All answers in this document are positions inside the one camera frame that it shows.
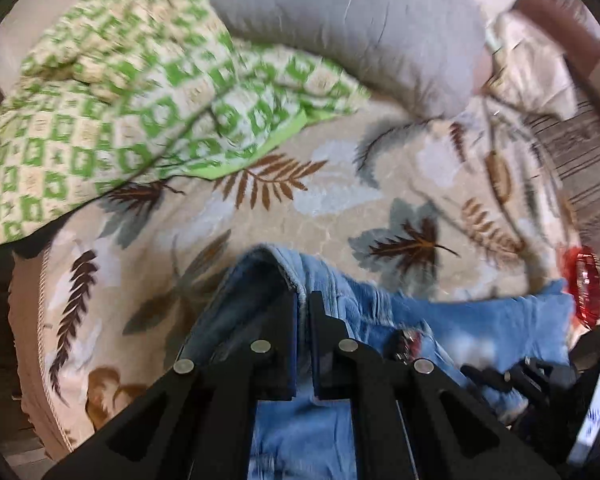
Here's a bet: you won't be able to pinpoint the pink pillow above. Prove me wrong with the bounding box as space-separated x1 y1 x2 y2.
472 52 496 96

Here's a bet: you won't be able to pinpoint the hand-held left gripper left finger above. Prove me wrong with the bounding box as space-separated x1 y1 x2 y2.
45 287 301 480

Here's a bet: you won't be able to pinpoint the red glass dish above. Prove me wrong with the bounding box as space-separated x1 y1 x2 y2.
562 246 600 328

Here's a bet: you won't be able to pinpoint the leaf print blanket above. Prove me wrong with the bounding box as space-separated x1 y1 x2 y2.
7 100 588 461

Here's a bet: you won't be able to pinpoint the blue denim pants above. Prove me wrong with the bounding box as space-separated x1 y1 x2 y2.
180 242 578 480

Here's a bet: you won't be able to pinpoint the striped floral sofa cover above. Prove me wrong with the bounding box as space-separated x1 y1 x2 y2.
522 105 600 281

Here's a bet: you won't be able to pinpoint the grey pillow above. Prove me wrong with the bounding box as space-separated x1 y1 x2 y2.
192 0 493 118

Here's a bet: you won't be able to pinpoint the cream crumpled cloth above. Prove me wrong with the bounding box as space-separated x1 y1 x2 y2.
480 10 581 121

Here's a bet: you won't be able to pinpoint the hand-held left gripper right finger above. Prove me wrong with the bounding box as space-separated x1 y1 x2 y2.
307 290 561 480

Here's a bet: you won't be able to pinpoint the brown ruffled bedspread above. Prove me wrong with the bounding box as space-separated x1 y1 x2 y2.
7 250 76 461

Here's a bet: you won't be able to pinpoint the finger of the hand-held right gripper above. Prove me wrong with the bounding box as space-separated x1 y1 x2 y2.
461 357 551 403

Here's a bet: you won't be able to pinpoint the green checkered blanket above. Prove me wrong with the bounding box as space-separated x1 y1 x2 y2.
0 0 373 248

